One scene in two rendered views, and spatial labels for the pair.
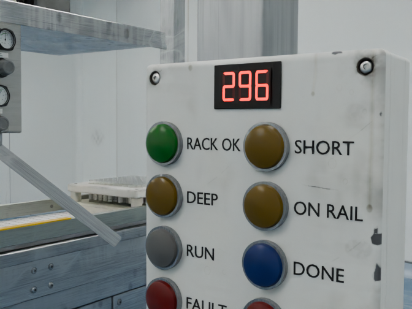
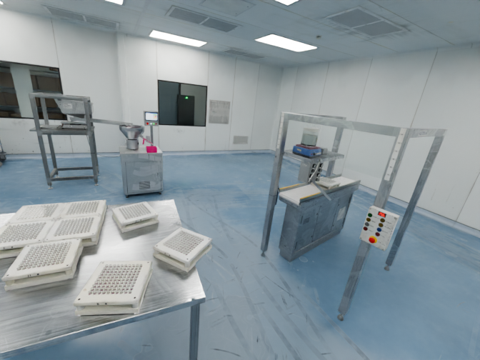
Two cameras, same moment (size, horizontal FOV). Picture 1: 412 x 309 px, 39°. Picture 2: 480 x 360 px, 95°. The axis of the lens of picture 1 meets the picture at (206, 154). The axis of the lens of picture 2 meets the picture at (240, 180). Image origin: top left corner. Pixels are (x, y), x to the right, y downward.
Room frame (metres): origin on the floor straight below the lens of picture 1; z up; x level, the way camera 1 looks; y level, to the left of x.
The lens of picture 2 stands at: (-1.16, 0.60, 1.69)
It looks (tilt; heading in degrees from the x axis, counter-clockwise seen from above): 20 degrees down; 14
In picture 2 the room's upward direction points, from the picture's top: 6 degrees clockwise
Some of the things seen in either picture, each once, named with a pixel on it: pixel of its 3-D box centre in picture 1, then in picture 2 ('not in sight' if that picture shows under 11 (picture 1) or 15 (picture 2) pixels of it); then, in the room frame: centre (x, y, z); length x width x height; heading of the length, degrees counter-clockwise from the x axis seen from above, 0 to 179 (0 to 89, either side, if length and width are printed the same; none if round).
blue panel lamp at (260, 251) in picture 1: (262, 265); not in sight; (0.35, -0.03, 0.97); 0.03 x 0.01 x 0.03; 54
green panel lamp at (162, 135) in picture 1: (162, 143); not in sight; (0.39, 0.03, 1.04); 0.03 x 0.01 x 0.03; 54
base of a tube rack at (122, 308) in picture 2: not in sight; (118, 288); (-0.53, 1.28, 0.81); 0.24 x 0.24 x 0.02; 23
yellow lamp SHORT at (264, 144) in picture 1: (263, 146); not in sight; (0.35, -0.03, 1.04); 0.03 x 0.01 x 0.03; 54
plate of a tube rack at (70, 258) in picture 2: not in sight; (47, 256); (-0.53, 1.70, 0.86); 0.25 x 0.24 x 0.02; 39
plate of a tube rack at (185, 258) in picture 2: not in sight; (183, 243); (-0.17, 1.14, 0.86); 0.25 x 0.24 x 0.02; 171
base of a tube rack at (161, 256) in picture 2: not in sight; (183, 250); (-0.17, 1.14, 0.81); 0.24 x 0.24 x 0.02; 81
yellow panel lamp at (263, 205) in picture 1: (263, 206); not in sight; (0.35, -0.03, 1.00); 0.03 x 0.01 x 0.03; 54
